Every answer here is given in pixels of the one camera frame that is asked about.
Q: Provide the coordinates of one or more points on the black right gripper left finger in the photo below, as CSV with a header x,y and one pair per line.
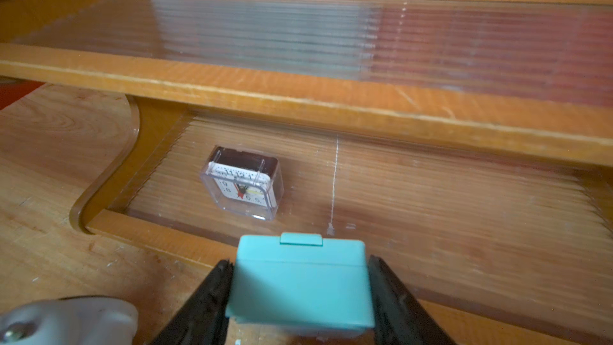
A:
x,y
202,319

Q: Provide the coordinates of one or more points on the wooden two-tier shelf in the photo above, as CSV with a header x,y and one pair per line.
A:
x,y
466,142

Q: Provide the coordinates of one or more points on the mint green square clock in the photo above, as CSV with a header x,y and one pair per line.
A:
x,y
303,283

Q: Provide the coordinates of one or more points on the white twin-bell alarm clock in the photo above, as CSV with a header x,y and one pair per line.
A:
x,y
75,320

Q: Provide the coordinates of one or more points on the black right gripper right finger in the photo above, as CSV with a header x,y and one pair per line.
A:
x,y
399,317

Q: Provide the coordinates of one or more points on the clear small square clock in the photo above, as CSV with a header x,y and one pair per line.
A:
x,y
244,182

